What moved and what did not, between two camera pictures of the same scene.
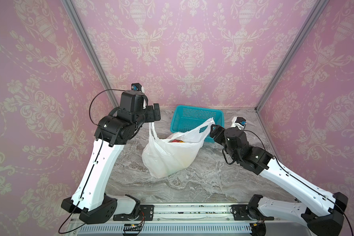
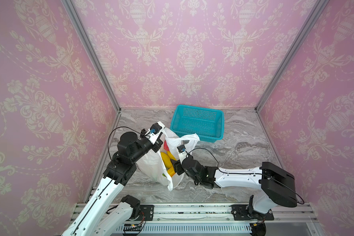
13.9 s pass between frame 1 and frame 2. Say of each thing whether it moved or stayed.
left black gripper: moved
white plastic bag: moved
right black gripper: moved
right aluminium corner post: stayed
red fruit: moved
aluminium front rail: stayed
